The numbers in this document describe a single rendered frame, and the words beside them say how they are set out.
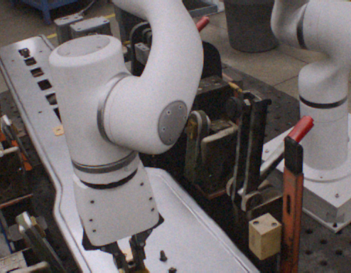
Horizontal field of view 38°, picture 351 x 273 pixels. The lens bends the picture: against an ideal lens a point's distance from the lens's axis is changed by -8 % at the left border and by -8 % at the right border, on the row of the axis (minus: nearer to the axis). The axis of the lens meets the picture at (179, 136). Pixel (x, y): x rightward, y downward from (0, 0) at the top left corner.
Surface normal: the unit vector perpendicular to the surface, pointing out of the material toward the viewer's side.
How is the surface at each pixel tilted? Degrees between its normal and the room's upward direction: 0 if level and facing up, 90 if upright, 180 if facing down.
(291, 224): 90
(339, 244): 0
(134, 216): 94
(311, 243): 0
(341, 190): 4
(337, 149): 91
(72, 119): 90
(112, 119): 72
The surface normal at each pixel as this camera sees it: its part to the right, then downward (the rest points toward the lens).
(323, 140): -0.26, 0.58
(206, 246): -0.11, -0.85
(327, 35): -0.59, 0.39
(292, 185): -0.89, 0.32
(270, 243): 0.44, 0.43
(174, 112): 0.73, 0.18
